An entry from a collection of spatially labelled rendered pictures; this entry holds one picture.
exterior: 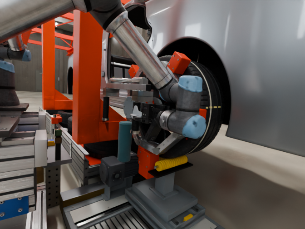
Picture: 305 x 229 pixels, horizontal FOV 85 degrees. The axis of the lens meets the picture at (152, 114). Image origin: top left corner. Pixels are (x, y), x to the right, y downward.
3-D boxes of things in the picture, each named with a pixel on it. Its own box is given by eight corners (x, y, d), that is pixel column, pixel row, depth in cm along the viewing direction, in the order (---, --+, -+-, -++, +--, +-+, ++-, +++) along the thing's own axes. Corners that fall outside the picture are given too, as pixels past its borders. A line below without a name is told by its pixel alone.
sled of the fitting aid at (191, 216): (204, 219, 119) (205, 206, 118) (168, 245, 96) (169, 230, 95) (158, 185, 157) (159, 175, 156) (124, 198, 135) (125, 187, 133)
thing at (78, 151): (93, 177, 145) (94, 153, 142) (82, 181, 139) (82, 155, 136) (49, 122, 334) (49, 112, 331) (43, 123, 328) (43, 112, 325)
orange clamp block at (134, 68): (145, 74, 118) (140, 65, 122) (135, 72, 113) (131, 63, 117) (140, 81, 123) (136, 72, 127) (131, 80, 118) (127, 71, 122)
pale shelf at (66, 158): (72, 162, 116) (72, 158, 115) (42, 168, 105) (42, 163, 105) (59, 144, 149) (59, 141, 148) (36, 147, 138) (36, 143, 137)
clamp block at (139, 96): (153, 102, 80) (154, 91, 79) (137, 101, 74) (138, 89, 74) (146, 101, 84) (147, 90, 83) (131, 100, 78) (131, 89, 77)
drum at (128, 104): (163, 120, 104) (165, 97, 102) (134, 121, 90) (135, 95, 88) (149, 116, 114) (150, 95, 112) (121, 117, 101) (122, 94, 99)
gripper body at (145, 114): (154, 102, 74) (174, 106, 64) (152, 121, 75) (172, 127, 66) (140, 102, 69) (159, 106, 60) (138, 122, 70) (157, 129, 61)
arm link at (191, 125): (209, 113, 53) (206, 139, 54) (183, 108, 61) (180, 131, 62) (194, 113, 48) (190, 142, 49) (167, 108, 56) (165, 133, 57)
